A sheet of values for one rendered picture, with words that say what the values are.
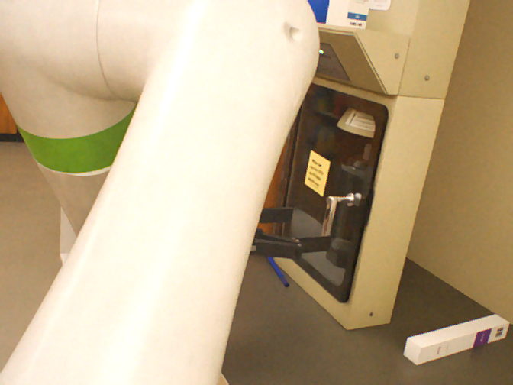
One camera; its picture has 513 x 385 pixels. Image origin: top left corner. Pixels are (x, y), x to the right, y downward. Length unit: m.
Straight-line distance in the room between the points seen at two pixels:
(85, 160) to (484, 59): 1.10
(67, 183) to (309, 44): 0.27
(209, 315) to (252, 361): 0.71
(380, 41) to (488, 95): 0.53
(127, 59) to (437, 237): 1.20
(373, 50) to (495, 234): 0.63
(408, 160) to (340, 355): 0.38
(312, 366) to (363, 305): 0.19
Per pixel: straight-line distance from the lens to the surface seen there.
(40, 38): 0.45
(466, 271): 1.46
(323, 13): 1.11
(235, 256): 0.30
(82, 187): 0.55
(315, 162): 1.15
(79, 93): 0.47
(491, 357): 1.20
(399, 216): 1.07
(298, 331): 1.08
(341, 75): 1.04
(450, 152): 1.48
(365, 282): 1.09
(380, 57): 0.94
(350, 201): 1.04
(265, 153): 0.34
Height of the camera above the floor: 1.50
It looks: 18 degrees down
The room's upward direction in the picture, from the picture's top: 8 degrees clockwise
